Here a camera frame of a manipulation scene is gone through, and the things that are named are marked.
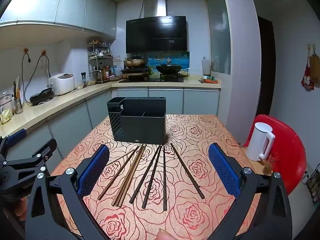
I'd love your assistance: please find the person's right hand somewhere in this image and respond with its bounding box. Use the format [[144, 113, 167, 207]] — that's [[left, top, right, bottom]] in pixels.
[[158, 228, 175, 240]]

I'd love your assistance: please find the metal spice rack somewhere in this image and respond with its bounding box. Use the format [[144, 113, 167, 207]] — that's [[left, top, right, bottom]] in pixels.
[[87, 39, 114, 83]]

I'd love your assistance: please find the grey wall cabinet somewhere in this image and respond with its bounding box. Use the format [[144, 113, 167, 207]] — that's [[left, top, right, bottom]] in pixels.
[[0, 0, 117, 42]]

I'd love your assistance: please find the frosted glass window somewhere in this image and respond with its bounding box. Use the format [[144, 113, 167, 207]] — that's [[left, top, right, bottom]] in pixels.
[[207, 0, 232, 75]]

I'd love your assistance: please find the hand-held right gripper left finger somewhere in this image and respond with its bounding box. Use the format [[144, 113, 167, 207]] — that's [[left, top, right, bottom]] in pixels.
[[25, 144, 110, 240]]

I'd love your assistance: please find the black power cable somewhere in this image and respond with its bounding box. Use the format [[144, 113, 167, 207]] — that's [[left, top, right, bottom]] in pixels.
[[21, 52, 33, 105], [25, 54, 52, 98]]

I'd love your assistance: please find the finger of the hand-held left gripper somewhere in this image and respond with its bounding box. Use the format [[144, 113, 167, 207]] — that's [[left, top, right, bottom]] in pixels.
[[0, 129, 27, 156], [5, 138, 57, 178]]

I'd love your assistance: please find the metal utensil cup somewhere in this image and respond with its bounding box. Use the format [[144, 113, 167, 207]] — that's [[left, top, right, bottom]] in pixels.
[[13, 76, 24, 115]]

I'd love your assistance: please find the grey base cabinets beige counter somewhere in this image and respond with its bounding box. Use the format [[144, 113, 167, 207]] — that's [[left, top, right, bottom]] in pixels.
[[0, 76, 222, 173]]

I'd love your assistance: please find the black induction cooker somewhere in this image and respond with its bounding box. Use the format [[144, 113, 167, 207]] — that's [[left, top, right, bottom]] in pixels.
[[121, 67, 148, 82]]

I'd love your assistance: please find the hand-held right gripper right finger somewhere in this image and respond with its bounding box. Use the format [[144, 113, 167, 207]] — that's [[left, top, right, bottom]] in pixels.
[[207, 142, 293, 240]]

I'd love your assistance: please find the brass coloured cooking pot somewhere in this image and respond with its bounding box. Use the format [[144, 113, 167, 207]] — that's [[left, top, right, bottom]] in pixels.
[[123, 54, 148, 68]]

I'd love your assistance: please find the rose patterned tablecloth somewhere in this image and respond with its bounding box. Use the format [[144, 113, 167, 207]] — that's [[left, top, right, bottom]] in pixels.
[[50, 114, 262, 240]]

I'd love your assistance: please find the white rice cooker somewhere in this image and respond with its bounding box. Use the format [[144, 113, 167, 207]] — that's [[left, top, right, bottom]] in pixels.
[[49, 73, 75, 96]]

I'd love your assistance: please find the pale green cabbage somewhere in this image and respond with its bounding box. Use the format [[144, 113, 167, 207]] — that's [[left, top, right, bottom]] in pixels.
[[0, 109, 14, 125]]

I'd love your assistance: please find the red plastic chair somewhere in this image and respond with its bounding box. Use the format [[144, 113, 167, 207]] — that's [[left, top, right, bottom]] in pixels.
[[243, 114, 307, 196]]

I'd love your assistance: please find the wooden cutting board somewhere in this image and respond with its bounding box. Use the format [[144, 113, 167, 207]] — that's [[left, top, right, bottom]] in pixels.
[[308, 45, 320, 88]]

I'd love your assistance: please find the dark wooden door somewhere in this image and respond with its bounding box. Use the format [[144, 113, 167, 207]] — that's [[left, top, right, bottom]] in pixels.
[[257, 16, 277, 117]]

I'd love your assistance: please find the black range hood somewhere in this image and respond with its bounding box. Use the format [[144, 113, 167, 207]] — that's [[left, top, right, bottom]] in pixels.
[[126, 0, 187, 54]]

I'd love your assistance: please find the reddish brown chopstick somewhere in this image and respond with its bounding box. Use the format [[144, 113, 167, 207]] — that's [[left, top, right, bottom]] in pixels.
[[97, 145, 139, 200]]

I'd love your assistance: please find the black wok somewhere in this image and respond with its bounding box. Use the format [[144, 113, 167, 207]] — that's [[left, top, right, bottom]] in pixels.
[[155, 64, 183, 75]]

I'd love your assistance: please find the black glass hob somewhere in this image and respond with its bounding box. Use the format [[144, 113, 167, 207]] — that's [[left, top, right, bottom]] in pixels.
[[119, 76, 184, 83]]

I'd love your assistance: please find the blue picture backsplash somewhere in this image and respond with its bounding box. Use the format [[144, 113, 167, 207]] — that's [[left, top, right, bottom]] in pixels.
[[146, 52, 190, 77]]

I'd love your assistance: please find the red oven mitt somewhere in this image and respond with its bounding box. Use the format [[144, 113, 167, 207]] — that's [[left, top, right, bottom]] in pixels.
[[301, 57, 315, 92]]

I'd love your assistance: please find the white electric kettle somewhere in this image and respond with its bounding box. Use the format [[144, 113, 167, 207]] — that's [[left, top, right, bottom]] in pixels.
[[246, 122, 276, 162]]

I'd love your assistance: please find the thin light wooden chopstick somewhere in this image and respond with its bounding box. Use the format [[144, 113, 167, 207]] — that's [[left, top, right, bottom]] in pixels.
[[106, 148, 138, 167]]

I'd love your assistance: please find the person's left hand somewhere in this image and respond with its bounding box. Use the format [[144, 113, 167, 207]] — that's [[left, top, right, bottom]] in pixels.
[[14, 196, 29, 222]]

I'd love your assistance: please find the dark grey utensil holder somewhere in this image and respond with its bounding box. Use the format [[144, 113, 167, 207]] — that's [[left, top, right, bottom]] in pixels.
[[107, 96, 167, 145]]

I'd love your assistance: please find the white plastic bottle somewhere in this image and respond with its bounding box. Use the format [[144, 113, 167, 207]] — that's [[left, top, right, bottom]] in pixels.
[[201, 57, 211, 76]]

